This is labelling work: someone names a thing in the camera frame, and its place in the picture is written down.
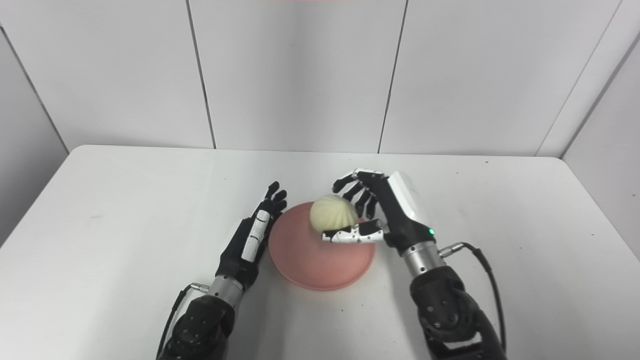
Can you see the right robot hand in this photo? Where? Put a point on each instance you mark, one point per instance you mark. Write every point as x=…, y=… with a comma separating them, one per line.
x=390, y=215

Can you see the pink round plate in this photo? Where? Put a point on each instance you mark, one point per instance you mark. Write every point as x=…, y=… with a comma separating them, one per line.
x=320, y=255

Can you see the cream steamed bun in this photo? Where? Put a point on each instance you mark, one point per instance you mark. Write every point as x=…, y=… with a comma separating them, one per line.
x=332, y=212

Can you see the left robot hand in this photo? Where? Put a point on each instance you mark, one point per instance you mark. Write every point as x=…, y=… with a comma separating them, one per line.
x=252, y=240

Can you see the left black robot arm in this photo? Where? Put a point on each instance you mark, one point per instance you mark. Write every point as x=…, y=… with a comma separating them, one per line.
x=210, y=320

